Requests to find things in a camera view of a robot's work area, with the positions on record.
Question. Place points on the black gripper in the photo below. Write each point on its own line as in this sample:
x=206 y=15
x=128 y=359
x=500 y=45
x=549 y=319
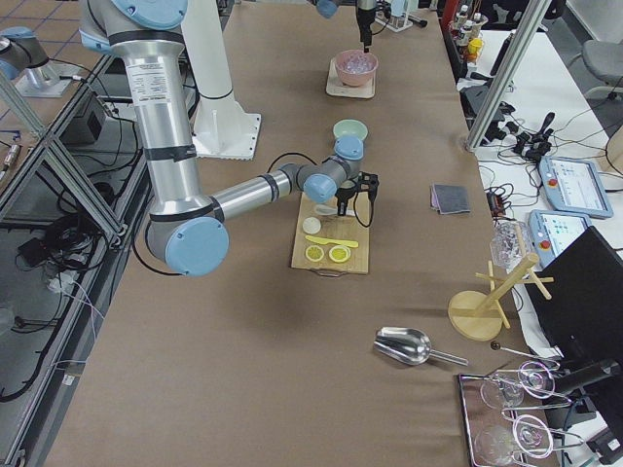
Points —
x=346 y=192
x=364 y=19

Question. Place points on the white ceramic spoon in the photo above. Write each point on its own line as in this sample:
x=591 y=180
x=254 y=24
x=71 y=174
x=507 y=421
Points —
x=324 y=210

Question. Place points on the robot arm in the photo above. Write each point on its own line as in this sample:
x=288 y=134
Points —
x=328 y=8
x=182 y=95

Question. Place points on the pile of clear ice cubes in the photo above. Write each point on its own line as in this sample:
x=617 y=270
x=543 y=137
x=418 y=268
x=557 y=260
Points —
x=356 y=62

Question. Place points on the pink bowl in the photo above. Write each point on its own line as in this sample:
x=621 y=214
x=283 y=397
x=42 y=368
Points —
x=356 y=80

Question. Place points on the mint green bowl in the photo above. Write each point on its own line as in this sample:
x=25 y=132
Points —
x=350 y=127

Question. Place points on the metal ice scoop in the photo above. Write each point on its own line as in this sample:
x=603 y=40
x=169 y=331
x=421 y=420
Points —
x=411 y=347

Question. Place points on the yellow plastic knife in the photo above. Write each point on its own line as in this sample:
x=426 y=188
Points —
x=334 y=241

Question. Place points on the bamboo cutting board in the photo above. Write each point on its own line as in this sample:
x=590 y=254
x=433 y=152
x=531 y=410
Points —
x=333 y=226

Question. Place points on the stacked lemon slices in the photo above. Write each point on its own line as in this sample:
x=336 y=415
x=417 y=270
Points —
x=339 y=254

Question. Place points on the single lemon slice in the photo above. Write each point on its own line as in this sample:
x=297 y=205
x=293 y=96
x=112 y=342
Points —
x=314 y=253

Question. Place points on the purple cloth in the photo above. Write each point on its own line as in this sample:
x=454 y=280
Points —
x=433 y=199

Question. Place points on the grey folded cloth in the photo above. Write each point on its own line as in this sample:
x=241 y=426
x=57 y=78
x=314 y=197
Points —
x=452 y=199

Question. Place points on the wooden mug tree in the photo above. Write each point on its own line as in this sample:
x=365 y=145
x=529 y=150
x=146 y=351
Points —
x=480 y=317

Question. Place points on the near teach pendant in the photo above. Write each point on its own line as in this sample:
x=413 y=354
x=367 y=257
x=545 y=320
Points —
x=553 y=231

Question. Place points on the teach pendant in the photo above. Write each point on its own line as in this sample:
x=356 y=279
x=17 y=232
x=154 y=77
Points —
x=574 y=186
x=553 y=231

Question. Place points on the far teach pendant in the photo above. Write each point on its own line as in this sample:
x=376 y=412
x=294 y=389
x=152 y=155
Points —
x=574 y=186

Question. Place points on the black monitor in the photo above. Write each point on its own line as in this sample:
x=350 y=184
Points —
x=583 y=317

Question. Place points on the wine glass rack tray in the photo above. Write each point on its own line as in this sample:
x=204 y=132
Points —
x=504 y=416

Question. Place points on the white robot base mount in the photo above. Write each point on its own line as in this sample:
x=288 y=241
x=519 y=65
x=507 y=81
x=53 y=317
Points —
x=221 y=129

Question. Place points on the aluminium frame post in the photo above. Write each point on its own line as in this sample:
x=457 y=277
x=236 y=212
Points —
x=531 y=19

